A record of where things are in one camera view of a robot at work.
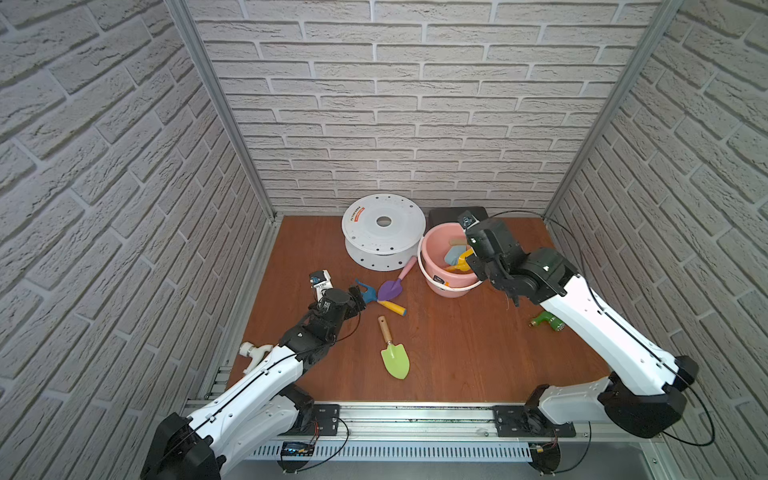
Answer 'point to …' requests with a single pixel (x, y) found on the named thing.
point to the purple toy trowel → (392, 289)
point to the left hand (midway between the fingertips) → (341, 286)
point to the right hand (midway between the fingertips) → (491, 244)
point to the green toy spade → (394, 356)
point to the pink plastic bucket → (432, 265)
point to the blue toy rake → (370, 296)
